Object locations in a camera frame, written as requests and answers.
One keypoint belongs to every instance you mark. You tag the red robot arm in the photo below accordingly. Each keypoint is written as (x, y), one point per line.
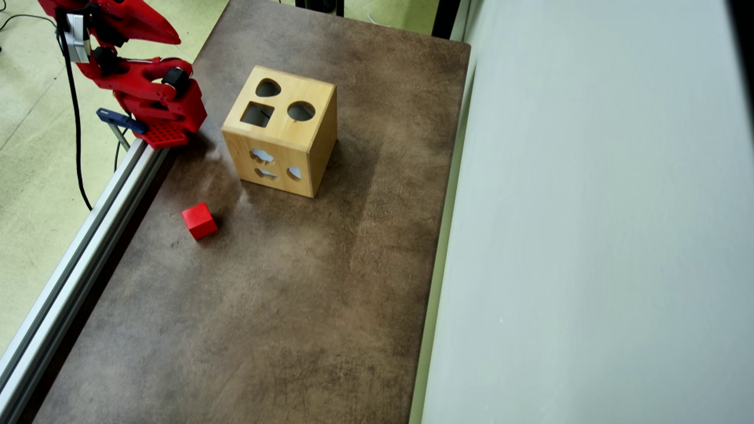
(177, 109)

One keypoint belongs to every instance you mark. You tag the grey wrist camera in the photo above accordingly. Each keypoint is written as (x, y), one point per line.
(76, 41)

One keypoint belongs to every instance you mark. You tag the red wooden cube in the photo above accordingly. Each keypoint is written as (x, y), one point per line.
(199, 221)

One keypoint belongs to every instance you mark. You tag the wooden shape sorter box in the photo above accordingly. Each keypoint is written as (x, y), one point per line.
(283, 128)

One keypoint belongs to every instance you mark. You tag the black post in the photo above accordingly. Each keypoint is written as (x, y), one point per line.
(318, 5)

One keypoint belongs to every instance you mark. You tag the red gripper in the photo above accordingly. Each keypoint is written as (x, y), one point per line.
(154, 28)

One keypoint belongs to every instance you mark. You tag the dark vertical bar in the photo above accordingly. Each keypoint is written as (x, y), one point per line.
(445, 17)

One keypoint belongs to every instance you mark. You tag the aluminium profile rail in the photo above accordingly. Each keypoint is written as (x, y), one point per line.
(73, 259)

